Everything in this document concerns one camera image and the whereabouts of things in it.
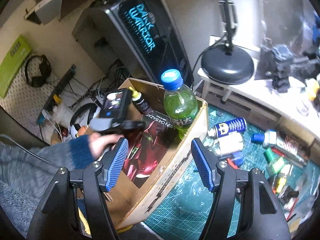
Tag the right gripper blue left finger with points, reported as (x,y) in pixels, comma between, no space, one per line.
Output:
(114,163)

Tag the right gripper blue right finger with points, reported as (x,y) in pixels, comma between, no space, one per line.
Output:
(204,170)

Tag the person's left hand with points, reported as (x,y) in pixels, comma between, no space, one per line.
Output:
(98,143)

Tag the black bottle yellow cap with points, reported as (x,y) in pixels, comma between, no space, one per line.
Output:
(140,102)

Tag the red model kit manual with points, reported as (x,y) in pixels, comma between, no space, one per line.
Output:
(148,147)

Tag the cardboard box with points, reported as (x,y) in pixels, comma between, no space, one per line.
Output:
(129,204)

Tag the green cutting mat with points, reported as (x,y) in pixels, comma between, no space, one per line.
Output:
(183,212)

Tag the blue white spray can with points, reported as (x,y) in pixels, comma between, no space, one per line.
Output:
(238,125)

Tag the green soda bottle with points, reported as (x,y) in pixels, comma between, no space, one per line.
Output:
(179,101)

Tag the green cap small bottle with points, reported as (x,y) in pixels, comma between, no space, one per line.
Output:
(274,162)

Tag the black headphones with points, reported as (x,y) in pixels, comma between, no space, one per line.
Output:
(43,72)

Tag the black computer tower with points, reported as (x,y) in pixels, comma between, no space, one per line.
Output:
(142,34)

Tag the blue cap glue bottle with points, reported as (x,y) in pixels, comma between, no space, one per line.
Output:
(283,145)

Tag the blue fuzzy left sleeve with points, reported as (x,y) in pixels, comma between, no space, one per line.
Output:
(25,178)

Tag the white desk shelf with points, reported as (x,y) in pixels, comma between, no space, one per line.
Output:
(292,105)

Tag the robot model figure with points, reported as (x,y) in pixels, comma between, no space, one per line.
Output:
(283,64)

